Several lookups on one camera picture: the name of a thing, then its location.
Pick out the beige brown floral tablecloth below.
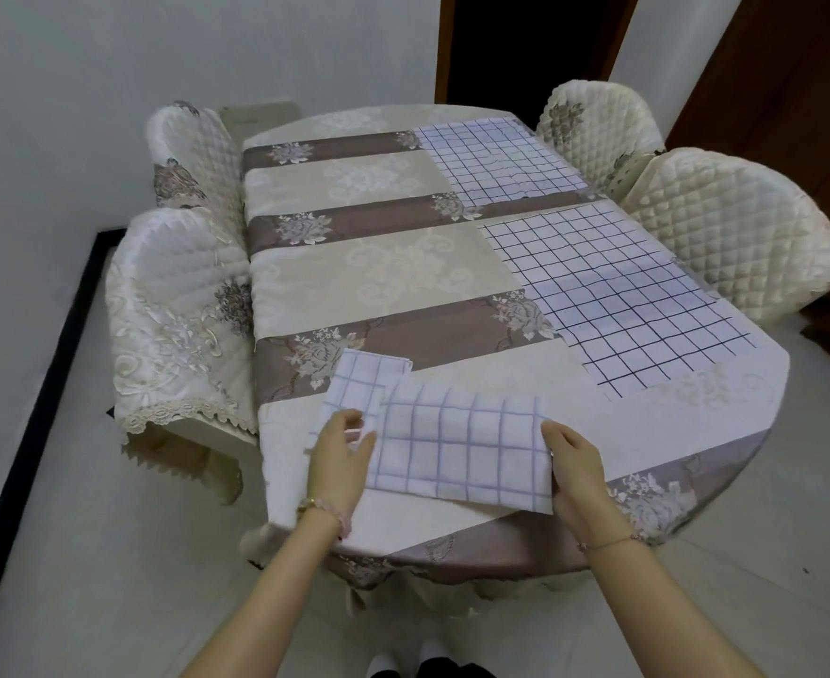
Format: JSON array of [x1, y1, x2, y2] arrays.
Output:
[[238, 105, 792, 609]]

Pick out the white blue-checked towel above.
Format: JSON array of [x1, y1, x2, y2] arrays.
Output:
[[318, 348, 414, 445], [367, 379, 556, 517]]

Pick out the black skirting board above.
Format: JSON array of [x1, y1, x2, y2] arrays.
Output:
[[0, 230, 123, 652]]

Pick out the small white black-grid cloth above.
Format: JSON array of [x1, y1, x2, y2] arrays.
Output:
[[413, 118, 609, 206]]

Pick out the person's right white shoe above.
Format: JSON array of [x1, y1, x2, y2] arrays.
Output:
[[417, 638, 460, 678]]

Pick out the thin pink bracelet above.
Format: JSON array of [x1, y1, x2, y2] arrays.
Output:
[[575, 532, 646, 553]]

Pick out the cream chair with floral cover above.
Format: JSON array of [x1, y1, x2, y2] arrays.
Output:
[[144, 101, 248, 242], [104, 206, 260, 506]]

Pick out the cream quilted chair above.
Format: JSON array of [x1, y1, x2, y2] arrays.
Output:
[[616, 147, 830, 327], [534, 80, 667, 196]]

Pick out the pink bead bracelet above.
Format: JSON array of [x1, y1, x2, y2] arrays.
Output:
[[295, 495, 351, 539]]

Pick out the person's left forearm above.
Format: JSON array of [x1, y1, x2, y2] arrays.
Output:
[[175, 511, 345, 678]]

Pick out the folded white blue-checked towel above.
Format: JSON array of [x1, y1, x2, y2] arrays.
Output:
[[318, 348, 414, 445]]

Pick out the brown wooden door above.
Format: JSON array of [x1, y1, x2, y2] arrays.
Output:
[[665, 0, 830, 362]]

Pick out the person's left hand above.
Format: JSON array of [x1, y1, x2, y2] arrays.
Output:
[[302, 409, 381, 523]]

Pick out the large white black-grid cloth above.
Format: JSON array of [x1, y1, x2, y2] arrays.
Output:
[[479, 203, 757, 400]]

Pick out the person's right hand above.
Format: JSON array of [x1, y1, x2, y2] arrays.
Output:
[[541, 420, 629, 550]]

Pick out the person's right forearm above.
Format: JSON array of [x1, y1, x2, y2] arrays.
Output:
[[579, 538, 725, 678]]

